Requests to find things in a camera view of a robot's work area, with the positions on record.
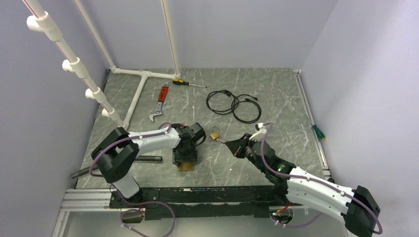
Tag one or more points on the green handled screwdriver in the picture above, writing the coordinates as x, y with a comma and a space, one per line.
318, 132

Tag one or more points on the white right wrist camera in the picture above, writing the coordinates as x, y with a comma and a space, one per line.
261, 129

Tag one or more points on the large brass padlock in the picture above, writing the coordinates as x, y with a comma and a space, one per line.
186, 166

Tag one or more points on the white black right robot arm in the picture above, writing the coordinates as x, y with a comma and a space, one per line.
355, 208

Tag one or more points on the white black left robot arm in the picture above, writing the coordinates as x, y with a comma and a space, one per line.
115, 155

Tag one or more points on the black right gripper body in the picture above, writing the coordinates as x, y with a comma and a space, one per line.
245, 148

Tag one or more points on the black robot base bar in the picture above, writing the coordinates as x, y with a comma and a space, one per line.
183, 202

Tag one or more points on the small brass padlock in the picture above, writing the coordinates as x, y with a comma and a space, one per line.
215, 134

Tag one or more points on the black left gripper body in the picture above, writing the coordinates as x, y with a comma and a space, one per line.
189, 154

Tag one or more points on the grey adjustable wrench red handle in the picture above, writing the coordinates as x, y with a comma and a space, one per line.
161, 99

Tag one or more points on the yellow black screwdriver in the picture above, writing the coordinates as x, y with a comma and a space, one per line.
181, 82

